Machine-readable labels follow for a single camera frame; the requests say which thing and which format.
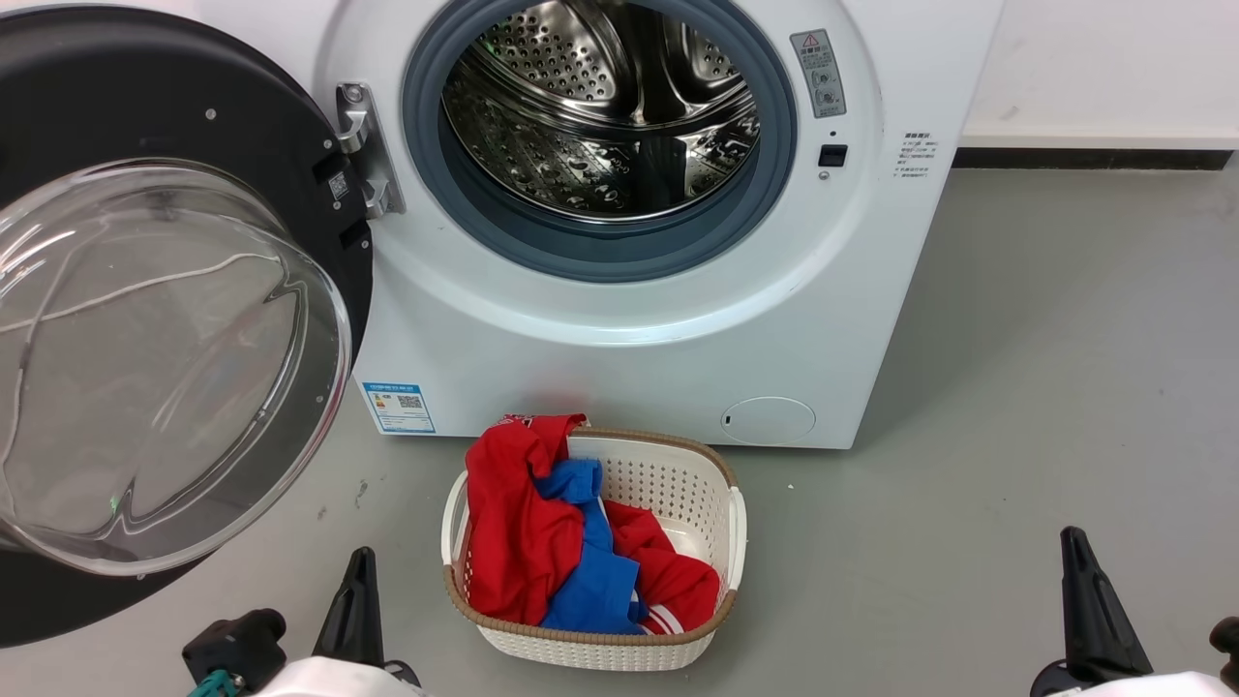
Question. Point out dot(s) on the black round washer door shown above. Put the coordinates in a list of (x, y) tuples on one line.
[(145, 97)]

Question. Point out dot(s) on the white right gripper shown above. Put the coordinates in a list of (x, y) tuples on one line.
[(1142, 687)]

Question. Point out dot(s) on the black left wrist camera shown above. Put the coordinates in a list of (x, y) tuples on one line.
[(232, 644)]

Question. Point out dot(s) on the white front-load washing machine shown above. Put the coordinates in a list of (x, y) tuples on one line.
[(629, 368)]

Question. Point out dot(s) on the blue white energy label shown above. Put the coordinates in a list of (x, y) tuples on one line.
[(399, 407)]

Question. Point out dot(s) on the round drain filter cover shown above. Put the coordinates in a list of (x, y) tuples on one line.
[(768, 421)]

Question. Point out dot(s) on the cream perforated laundry basket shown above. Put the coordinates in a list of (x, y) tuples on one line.
[(678, 484)]

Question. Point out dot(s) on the printed instruction label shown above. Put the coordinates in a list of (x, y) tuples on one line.
[(915, 155)]

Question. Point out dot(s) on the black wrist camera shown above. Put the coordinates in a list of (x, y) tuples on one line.
[(232, 644), (1227, 653)]

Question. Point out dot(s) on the grey warning sticker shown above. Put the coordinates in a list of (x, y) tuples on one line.
[(818, 73)]

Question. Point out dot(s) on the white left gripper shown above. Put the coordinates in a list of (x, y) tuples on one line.
[(329, 681)]

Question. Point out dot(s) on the blue garment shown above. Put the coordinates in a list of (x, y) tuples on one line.
[(595, 581)]

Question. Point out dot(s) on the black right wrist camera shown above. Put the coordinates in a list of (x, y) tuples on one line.
[(1227, 653)]

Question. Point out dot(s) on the steel washer drum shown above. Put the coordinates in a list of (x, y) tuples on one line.
[(581, 97)]

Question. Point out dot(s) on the metal door hinge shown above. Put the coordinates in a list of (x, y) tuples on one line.
[(363, 126)]

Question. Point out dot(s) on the red garment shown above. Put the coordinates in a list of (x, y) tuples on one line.
[(513, 542)]

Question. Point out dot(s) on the small QR code sticker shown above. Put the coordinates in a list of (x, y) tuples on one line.
[(339, 186)]

